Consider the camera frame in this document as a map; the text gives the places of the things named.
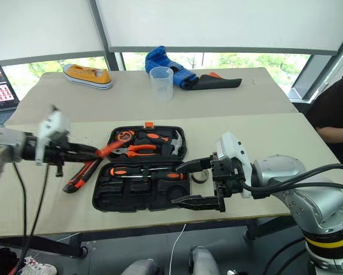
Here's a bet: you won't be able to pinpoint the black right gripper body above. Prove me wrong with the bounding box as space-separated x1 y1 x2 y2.
210 154 247 213

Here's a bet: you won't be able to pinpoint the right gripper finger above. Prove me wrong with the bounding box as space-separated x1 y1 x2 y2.
175 156 214 175
171 195 219 212

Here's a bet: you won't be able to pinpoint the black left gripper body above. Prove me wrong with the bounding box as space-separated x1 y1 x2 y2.
44 130 75 177

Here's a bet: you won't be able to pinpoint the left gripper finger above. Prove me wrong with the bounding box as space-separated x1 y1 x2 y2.
63 152 99 163
69 143 100 154

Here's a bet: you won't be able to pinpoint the black plastic tool case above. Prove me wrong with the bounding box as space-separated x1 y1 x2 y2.
91 121 191 213

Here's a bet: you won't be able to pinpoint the dark tape roll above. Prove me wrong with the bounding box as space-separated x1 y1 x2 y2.
190 170 211 185

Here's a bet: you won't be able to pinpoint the black orange utility knife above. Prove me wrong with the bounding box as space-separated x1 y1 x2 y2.
63 159 102 194

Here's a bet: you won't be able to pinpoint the orange black screwdriver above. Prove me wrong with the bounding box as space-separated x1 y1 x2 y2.
109 167 154 178
121 171 187 182

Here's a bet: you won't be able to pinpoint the orange black tape measure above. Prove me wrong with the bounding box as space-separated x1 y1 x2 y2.
115 130 137 143

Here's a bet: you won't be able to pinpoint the claw hammer orange grip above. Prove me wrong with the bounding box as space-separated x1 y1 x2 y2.
135 129 185 157

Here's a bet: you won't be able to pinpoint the grey rounded shape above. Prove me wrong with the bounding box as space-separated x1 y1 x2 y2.
189 245 221 275
120 258 164 275

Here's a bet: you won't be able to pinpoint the black table leg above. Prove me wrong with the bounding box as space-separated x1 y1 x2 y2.
244 215 298 242

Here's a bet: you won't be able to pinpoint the yellow canvas sneaker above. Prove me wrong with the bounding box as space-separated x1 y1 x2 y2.
63 64 114 91

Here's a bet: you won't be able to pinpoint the black cloth with orange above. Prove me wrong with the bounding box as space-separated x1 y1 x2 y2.
188 72 243 92

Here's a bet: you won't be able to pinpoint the clear plastic measuring cup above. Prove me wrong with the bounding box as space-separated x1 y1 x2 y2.
149 66 175 103

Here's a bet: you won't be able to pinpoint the black table foot bar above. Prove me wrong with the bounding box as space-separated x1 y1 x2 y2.
0 232 88 259

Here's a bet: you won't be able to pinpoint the blue boxing glove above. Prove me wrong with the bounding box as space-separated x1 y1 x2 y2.
145 45 197 91

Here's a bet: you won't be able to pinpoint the white sneaker on floor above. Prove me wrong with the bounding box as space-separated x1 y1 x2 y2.
16 256 58 275

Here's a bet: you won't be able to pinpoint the person in black shirt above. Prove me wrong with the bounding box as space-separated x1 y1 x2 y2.
305 73 343 173

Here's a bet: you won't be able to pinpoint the wide white roller blind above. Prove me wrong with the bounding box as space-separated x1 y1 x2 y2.
95 0 343 56

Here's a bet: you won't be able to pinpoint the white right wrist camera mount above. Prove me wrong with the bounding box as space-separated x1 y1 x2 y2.
214 131 253 199

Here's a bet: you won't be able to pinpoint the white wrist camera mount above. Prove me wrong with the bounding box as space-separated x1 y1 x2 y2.
214 131 253 199
34 110 72 166

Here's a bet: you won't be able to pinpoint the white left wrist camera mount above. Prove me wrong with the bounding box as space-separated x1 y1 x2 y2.
34 110 72 166

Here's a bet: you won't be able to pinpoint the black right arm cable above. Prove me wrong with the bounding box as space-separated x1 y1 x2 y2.
286 163 343 198
241 180 343 201

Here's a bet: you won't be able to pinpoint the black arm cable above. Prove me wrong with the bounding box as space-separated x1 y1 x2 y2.
241 180 343 201
15 163 50 275
13 162 28 275
286 163 343 198

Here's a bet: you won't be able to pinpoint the thin white cable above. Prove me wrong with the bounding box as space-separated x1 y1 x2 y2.
169 223 188 275

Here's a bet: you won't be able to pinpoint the orange handled pliers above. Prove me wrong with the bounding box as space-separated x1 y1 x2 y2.
111 144 158 159

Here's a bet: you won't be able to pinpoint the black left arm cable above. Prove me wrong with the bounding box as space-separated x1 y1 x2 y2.
13 162 28 275
15 163 50 275

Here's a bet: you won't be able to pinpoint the grey window frame post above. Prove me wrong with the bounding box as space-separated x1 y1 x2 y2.
88 0 120 72

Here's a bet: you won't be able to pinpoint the grey slanted window frame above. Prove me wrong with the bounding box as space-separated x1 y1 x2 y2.
288 28 343 101

